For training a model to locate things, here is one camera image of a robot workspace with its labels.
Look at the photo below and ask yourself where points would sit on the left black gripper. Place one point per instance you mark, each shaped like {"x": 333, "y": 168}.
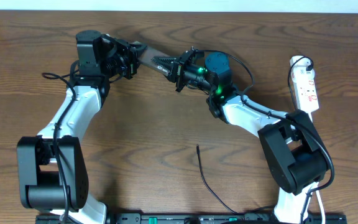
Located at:
{"x": 130, "y": 53}

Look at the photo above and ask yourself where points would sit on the Galaxy S25 Ultra smartphone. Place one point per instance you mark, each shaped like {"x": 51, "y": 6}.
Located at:
{"x": 147, "y": 58}

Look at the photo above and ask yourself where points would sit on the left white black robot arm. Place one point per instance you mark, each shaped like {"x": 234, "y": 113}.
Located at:
{"x": 51, "y": 167}

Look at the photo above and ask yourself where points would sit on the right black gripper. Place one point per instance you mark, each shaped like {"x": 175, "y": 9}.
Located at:
{"x": 178, "y": 66}

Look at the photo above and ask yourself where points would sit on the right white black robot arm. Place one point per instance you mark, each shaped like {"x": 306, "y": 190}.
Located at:
{"x": 296, "y": 156}

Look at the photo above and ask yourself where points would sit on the white power strip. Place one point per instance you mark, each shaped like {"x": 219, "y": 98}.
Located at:
{"x": 302, "y": 75}

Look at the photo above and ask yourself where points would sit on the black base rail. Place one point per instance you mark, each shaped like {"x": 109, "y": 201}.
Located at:
{"x": 136, "y": 218}

